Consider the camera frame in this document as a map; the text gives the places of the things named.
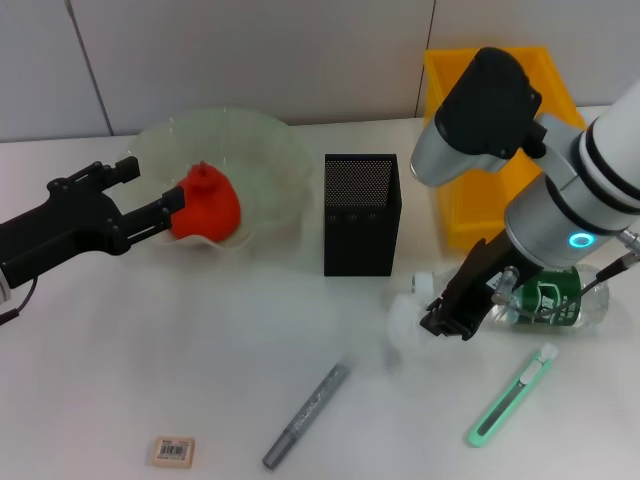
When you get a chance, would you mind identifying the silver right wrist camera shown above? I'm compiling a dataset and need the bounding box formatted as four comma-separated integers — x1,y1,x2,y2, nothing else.
409,47,544,189

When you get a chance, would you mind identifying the wavy clear glass fruit plate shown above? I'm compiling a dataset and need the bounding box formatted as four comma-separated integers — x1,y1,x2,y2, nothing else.
127,105,314,254

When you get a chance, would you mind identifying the white paper ball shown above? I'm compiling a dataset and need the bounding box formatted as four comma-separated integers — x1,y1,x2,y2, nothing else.
387,293,441,351

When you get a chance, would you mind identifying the beige eraser with barcode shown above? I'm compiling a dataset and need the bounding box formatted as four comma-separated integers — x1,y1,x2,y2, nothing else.
151,435,195,470

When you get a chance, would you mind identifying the yellow plastic storage bin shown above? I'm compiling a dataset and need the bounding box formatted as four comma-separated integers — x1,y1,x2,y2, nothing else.
423,46,586,251

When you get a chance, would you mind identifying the right gripper plug with cable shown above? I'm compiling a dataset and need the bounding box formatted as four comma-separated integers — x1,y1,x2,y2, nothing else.
492,227,640,321

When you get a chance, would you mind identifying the mint green utility knife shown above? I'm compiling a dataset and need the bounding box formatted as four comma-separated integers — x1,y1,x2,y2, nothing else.
467,344,560,449

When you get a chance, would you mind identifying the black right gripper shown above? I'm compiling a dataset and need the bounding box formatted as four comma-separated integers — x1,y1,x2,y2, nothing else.
418,234,544,343

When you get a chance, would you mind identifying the clear green-label water bottle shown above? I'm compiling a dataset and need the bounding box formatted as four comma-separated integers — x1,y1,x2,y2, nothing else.
409,264,611,335

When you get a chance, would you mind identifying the gripper plug with cable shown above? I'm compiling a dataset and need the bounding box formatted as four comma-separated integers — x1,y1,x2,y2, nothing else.
0,274,39,326
492,227,640,321

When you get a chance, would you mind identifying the grey marker pen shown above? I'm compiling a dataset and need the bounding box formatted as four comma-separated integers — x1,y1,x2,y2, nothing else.
261,355,357,471

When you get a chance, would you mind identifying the black mesh pen holder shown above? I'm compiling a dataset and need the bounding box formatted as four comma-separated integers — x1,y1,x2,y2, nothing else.
323,153,403,278

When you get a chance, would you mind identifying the left gripper plug with cable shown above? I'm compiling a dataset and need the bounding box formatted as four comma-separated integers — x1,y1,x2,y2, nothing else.
0,274,39,326

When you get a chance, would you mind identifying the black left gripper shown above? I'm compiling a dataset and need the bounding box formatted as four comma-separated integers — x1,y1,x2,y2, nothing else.
0,155,187,291

